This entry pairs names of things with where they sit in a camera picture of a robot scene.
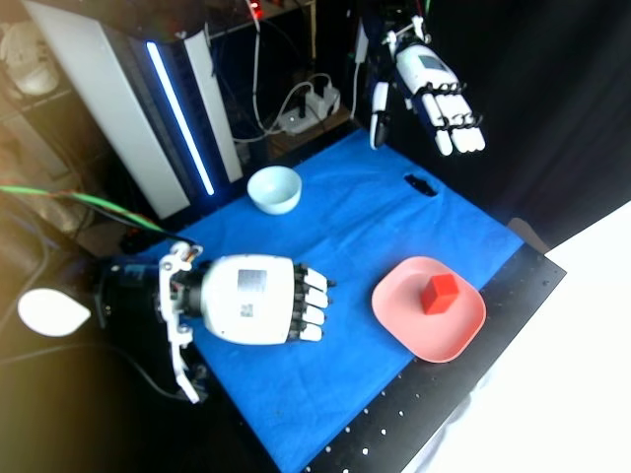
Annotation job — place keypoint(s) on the white column with blue light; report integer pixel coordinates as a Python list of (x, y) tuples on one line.
[(123, 108)]

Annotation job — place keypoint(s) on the white power strip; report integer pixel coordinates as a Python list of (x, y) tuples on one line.
[(310, 111)]

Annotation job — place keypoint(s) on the pink plate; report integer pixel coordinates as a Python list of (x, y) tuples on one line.
[(443, 335)]

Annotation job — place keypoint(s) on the black perforated board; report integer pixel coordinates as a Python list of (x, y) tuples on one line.
[(443, 404)]

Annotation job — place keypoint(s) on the red cube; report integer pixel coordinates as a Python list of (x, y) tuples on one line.
[(439, 295)]

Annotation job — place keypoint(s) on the blue table cloth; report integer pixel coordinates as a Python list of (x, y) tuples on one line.
[(345, 222)]

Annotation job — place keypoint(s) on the light blue bowl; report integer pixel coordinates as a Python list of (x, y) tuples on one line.
[(274, 189)]

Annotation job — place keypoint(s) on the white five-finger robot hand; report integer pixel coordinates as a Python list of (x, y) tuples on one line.
[(429, 74), (246, 300)]

